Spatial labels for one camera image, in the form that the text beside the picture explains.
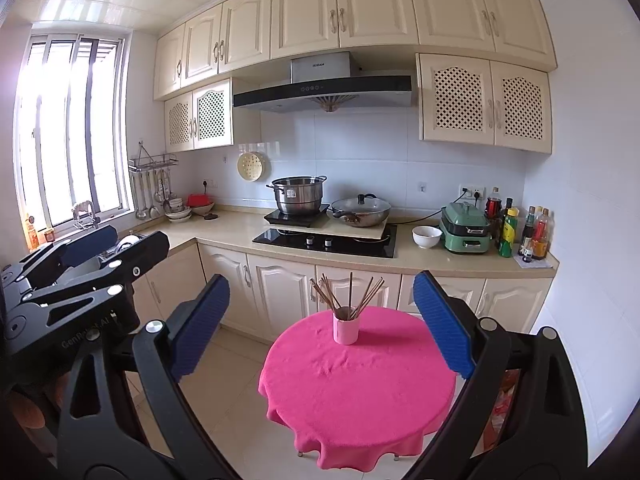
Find black steel range hood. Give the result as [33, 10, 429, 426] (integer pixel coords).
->
[232, 51, 418, 113]

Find metal wall rack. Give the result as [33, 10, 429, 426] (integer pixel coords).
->
[127, 141, 179, 171]

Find person's left hand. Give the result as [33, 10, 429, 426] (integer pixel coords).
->
[7, 377, 63, 428]

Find wide cream lattice door cabinet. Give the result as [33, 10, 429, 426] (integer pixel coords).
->
[416, 52, 555, 156]

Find wok with glass lid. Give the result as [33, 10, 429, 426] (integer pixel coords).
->
[327, 193, 392, 228]

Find black glass gas hob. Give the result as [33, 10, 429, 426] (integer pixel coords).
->
[252, 222, 398, 259]

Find dark glass bottle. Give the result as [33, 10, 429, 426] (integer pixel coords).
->
[501, 197, 516, 241]

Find metal faucet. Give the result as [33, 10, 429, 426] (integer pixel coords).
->
[72, 201, 101, 231]

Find white bowl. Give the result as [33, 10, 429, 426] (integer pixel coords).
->
[412, 225, 444, 250]

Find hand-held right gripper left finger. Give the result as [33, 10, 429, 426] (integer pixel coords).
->
[56, 274, 240, 480]

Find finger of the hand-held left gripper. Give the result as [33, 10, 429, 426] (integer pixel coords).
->
[0, 225, 119, 296]
[0, 231, 171, 333]

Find green electric grill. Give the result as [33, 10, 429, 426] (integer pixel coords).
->
[439, 201, 493, 255]

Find stack of white bowls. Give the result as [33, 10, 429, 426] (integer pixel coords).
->
[165, 197, 193, 223]

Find small cream lattice door cabinet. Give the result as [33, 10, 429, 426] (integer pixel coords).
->
[164, 77, 235, 153]

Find dark soy sauce bottle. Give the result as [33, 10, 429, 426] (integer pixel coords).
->
[520, 206, 537, 256]

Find red label sauce bottle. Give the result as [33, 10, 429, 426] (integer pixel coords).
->
[531, 208, 551, 261]

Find black induction cooker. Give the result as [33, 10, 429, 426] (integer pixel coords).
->
[263, 203, 332, 227]

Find barred window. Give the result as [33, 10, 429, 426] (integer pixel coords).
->
[15, 32, 133, 241]

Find cream perforated round tray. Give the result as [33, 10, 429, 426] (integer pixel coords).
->
[237, 151, 266, 182]

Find dark red soda bottle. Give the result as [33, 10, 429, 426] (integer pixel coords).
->
[486, 186, 503, 223]

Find set of wooden chopsticks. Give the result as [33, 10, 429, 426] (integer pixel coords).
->
[308, 272, 386, 322]

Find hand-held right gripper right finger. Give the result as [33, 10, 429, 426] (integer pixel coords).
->
[407, 270, 588, 480]

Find stainless steel pot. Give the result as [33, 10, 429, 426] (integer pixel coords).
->
[266, 175, 328, 216]

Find hanging utensil rack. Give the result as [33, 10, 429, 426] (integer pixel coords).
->
[131, 167, 176, 221]

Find cream upper cabinet row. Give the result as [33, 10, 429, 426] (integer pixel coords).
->
[152, 0, 558, 102]

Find beige board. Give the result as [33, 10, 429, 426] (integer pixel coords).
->
[264, 217, 390, 242]

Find white paper sheet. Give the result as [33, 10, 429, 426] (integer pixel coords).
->
[514, 252, 555, 270]

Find pink cup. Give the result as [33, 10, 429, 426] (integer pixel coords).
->
[333, 306, 360, 346]

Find cream base cabinets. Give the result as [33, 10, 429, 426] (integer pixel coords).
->
[125, 242, 556, 361]

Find orange plastic bag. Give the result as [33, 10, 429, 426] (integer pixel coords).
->
[482, 367, 523, 461]

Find steel sink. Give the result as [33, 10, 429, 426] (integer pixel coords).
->
[75, 230, 151, 273]

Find green yellow bottle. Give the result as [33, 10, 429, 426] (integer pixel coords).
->
[498, 206, 519, 259]

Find pink tablecloth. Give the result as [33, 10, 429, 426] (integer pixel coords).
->
[258, 307, 457, 473]

